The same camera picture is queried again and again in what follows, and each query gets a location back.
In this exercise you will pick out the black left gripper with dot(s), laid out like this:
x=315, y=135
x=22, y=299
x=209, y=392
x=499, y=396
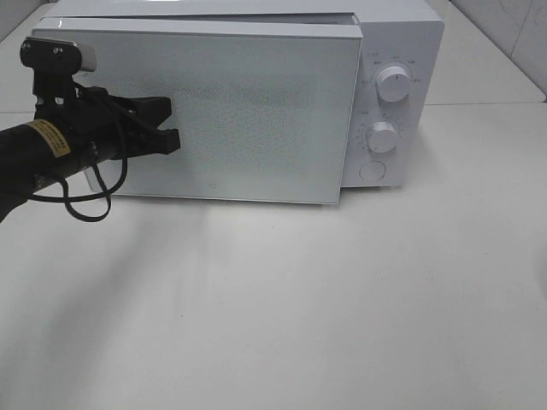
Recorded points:
x=91, y=114

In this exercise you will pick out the white microwave door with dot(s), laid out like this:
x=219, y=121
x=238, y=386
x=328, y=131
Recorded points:
x=263, y=109

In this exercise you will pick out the round white door button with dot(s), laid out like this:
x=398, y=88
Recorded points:
x=372, y=171

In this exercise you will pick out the white microwave knob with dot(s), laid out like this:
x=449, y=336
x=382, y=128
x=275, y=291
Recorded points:
x=392, y=82
x=382, y=137

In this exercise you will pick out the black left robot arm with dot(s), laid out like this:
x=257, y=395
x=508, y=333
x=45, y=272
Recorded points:
x=39, y=164

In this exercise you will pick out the white microwave oven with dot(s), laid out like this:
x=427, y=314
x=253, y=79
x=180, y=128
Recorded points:
x=406, y=32

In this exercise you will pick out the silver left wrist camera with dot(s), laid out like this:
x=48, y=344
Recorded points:
x=57, y=56

